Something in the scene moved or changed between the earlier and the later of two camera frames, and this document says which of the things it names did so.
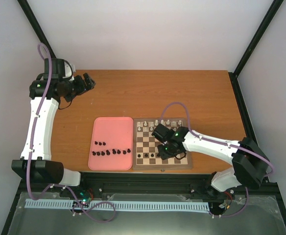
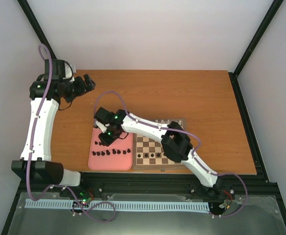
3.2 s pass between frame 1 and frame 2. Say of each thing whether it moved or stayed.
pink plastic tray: stayed
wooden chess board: stayed
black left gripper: stayed
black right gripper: moved
